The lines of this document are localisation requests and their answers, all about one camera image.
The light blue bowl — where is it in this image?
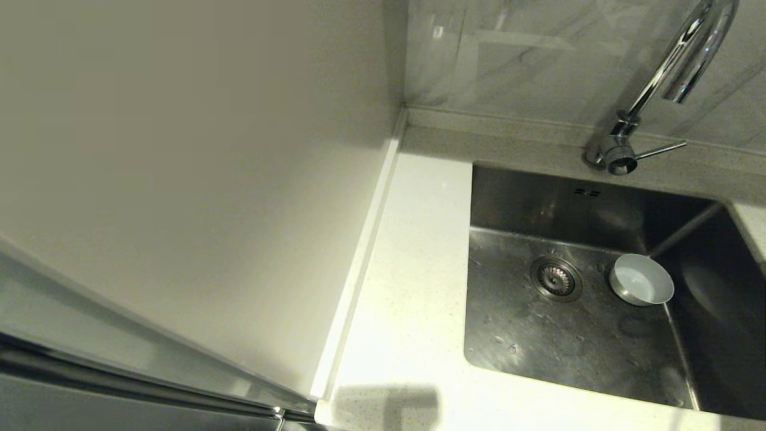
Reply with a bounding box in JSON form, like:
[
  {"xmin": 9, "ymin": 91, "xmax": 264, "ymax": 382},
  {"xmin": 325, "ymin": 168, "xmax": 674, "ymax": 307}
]
[{"xmin": 609, "ymin": 253, "xmax": 675, "ymax": 307}]

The stainless steel sink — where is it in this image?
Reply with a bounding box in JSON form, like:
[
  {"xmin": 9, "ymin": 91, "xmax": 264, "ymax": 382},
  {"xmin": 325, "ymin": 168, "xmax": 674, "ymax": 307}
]
[{"xmin": 464, "ymin": 163, "xmax": 766, "ymax": 421}]

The round metal drain strainer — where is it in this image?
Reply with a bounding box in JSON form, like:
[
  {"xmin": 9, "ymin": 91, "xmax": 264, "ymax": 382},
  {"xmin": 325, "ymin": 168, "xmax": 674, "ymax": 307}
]
[{"xmin": 530, "ymin": 256, "xmax": 584, "ymax": 303}]

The tall white cabinet panel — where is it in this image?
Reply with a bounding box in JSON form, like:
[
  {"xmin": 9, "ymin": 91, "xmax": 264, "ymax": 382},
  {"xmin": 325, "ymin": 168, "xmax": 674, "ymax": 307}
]
[{"xmin": 0, "ymin": 0, "xmax": 409, "ymax": 414}]

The chrome gooseneck faucet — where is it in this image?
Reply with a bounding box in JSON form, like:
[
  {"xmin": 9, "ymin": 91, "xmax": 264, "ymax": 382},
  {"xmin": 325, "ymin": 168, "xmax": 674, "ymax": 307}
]
[{"xmin": 583, "ymin": 0, "xmax": 741, "ymax": 176}]

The stainless steel appliance door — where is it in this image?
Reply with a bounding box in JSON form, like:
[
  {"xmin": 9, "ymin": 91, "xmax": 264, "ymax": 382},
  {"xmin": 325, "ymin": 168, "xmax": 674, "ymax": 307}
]
[{"xmin": 0, "ymin": 371, "xmax": 282, "ymax": 431}]

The chrome handle bar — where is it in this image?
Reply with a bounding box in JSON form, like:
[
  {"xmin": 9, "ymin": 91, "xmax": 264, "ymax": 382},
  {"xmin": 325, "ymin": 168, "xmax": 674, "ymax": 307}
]
[{"xmin": 0, "ymin": 332, "xmax": 330, "ymax": 431}]

